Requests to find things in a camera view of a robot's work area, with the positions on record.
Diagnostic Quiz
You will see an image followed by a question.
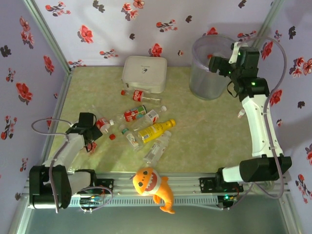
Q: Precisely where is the teal label clear bottle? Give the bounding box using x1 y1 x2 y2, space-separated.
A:
119 124 144 152

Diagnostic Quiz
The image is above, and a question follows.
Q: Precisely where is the white lidded box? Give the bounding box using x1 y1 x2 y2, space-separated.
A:
121 55 168 94

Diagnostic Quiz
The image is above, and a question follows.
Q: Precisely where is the thin lilac wire loop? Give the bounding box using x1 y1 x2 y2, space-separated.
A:
79 186 114 214

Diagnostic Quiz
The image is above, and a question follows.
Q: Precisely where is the lilac left arm cable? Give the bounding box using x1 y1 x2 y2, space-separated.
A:
31 118 74 214

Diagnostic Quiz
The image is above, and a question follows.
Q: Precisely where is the aluminium frame post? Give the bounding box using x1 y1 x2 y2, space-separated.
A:
23 0 74 73
251 0 286 48

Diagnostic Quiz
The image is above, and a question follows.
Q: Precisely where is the transparent grey plastic bin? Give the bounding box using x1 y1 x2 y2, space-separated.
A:
189 35 241 101

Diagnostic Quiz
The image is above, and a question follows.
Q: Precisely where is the yellow plastic bottle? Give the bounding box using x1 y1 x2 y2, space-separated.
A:
137 118 176 144

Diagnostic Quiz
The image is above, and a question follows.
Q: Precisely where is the lilac right arm cable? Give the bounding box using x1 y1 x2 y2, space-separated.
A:
229 36 288 211

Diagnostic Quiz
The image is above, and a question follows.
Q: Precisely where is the aluminium side frame rail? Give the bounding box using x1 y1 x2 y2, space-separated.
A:
39 69 73 176

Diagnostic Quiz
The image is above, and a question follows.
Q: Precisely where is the control board with green light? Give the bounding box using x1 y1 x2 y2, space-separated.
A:
218 194 238 211

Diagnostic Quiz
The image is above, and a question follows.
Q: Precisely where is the red and green label bottle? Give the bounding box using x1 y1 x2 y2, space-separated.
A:
110 104 147 125

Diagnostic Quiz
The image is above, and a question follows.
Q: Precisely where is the orange shark plush toy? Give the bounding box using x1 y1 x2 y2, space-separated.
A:
132 166 176 215

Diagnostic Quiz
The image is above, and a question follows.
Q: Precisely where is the small circuit board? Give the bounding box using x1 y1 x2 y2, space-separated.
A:
80 196 103 206

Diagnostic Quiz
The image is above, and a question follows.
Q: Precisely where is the red-capped cola bottle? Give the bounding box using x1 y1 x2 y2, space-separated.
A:
121 89 162 105

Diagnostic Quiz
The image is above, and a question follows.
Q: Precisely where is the white and red label bottle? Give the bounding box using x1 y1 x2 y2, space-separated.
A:
133 105 168 130

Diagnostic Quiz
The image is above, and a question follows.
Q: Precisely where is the lilac arm cable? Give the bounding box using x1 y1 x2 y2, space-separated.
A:
229 36 288 211
31 118 74 214

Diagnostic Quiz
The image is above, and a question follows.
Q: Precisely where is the grey slotted cable duct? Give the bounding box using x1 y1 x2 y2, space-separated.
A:
70 196 219 209

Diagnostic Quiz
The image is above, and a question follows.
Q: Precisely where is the aluminium front frame rail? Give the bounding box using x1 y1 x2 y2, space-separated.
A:
24 172 291 196

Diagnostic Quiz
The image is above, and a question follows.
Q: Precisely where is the clear water bottle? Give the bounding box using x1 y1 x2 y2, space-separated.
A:
142 131 172 164

